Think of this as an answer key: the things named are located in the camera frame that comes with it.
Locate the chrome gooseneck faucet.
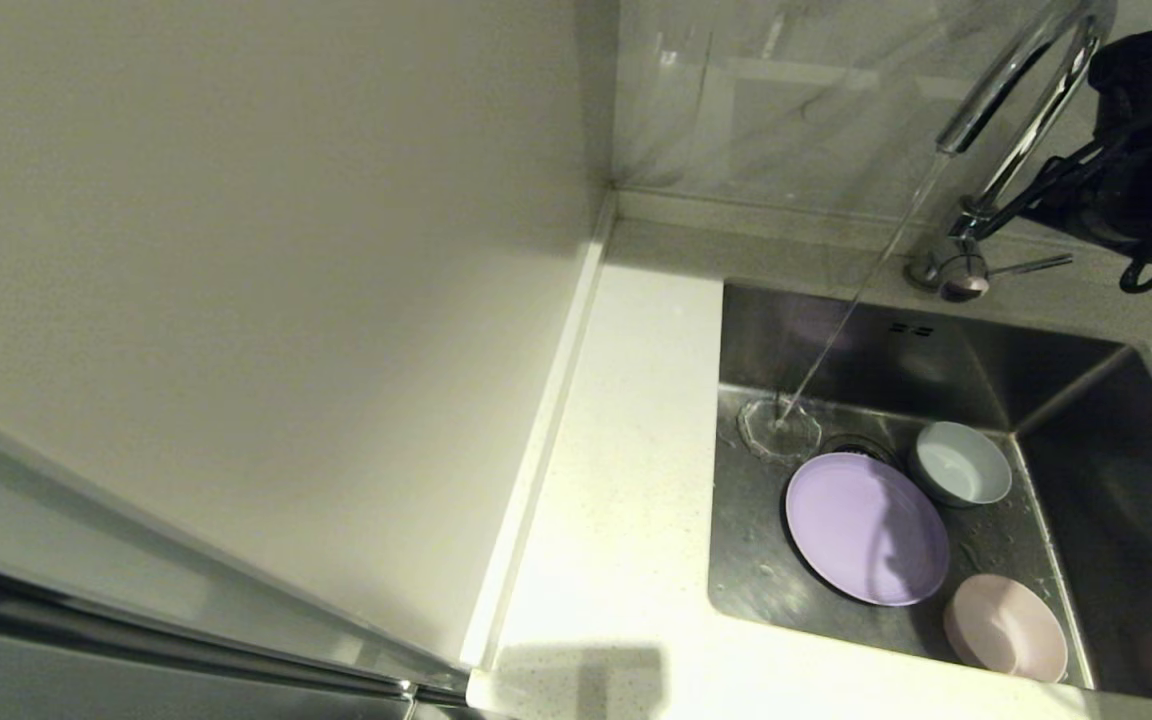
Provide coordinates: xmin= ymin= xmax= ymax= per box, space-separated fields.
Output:
xmin=904 ymin=0 xmax=1119 ymax=304

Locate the small pale grey-blue cup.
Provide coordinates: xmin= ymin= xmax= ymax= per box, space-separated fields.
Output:
xmin=911 ymin=421 xmax=1014 ymax=508

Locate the lavender plastic plate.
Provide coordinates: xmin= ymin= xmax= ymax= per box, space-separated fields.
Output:
xmin=785 ymin=452 xmax=951 ymax=607

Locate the small pale pink cup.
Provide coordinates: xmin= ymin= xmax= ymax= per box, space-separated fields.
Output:
xmin=943 ymin=573 xmax=1070 ymax=684

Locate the stainless steel sink basin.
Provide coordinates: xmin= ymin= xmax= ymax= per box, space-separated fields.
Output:
xmin=706 ymin=280 xmax=1152 ymax=706

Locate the stone backsplash upstand strip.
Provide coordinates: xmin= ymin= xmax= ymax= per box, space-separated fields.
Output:
xmin=612 ymin=188 xmax=1152 ymax=273

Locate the round metal drain strainer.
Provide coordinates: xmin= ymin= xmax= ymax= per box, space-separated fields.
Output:
xmin=821 ymin=435 xmax=902 ymax=469

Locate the tall beige cabinet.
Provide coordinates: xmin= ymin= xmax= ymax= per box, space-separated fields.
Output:
xmin=0 ymin=0 xmax=619 ymax=720

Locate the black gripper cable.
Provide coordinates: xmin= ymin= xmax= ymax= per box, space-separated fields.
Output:
xmin=974 ymin=95 xmax=1152 ymax=296

